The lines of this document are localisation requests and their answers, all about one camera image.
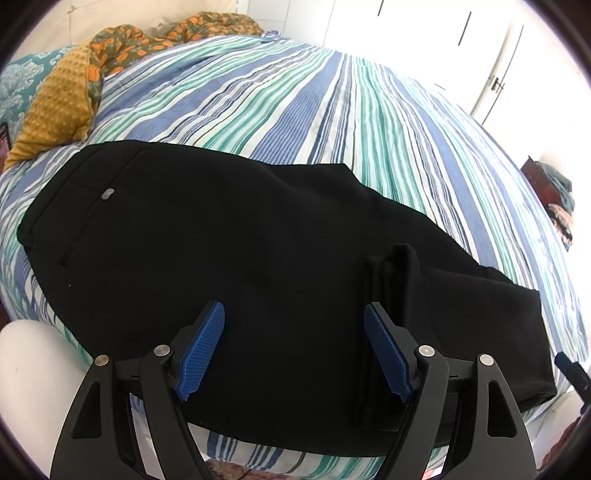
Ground mixed coloured clothes pile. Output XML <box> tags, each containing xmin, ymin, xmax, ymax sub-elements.
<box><xmin>549</xmin><ymin>203</ymin><xmax>574</xmax><ymax>247</ymax></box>

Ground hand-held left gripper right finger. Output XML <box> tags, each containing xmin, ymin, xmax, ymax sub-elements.
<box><xmin>363</xmin><ymin>301</ymin><xmax>539</xmax><ymax>480</ymax></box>

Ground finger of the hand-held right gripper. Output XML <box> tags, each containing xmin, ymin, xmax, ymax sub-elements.
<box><xmin>554</xmin><ymin>352</ymin><xmax>591</xmax><ymax>403</ymax></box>

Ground striped bedspread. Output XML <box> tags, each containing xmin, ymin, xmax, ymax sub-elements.
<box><xmin>0</xmin><ymin>34</ymin><xmax>591</xmax><ymax>480</ymax></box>

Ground black pants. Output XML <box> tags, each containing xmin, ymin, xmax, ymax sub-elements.
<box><xmin>16</xmin><ymin>141</ymin><xmax>559</xmax><ymax>457</ymax></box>

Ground grey-blue clothes pile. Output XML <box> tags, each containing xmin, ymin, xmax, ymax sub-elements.
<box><xmin>539</xmin><ymin>162</ymin><xmax>576</xmax><ymax>209</ymax></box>

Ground cream padded headboard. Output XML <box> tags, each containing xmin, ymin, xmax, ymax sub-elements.
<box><xmin>28</xmin><ymin>0</ymin><xmax>250</xmax><ymax>47</ymax></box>

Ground orange floral blanket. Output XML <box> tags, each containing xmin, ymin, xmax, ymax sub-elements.
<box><xmin>88</xmin><ymin>11</ymin><xmax>265</xmax><ymax>79</ymax></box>

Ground mustard yellow dotted blanket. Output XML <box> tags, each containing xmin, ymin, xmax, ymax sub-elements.
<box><xmin>4</xmin><ymin>44</ymin><xmax>105</xmax><ymax>172</ymax></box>

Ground white wardrobe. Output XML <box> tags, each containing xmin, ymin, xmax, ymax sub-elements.
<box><xmin>323</xmin><ymin>0</ymin><xmax>513</xmax><ymax>116</ymax></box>

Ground white door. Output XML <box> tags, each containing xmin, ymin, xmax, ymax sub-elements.
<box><xmin>471</xmin><ymin>23</ymin><xmax>555</xmax><ymax>126</ymax></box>

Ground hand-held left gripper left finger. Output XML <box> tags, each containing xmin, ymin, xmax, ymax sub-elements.
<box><xmin>48</xmin><ymin>300</ymin><xmax>226</xmax><ymax>480</ymax></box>

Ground teal patterned pillow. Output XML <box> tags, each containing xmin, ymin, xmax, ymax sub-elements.
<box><xmin>0</xmin><ymin>46</ymin><xmax>70</xmax><ymax>141</ymax></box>

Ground dark wooden nightstand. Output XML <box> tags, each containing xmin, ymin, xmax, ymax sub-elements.
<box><xmin>521</xmin><ymin>156</ymin><xmax>557</xmax><ymax>206</ymax></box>

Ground patterned red rug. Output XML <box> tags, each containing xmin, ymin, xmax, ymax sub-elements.
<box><xmin>205</xmin><ymin>459</ymin><xmax>259</xmax><ymax>480</ymax></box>

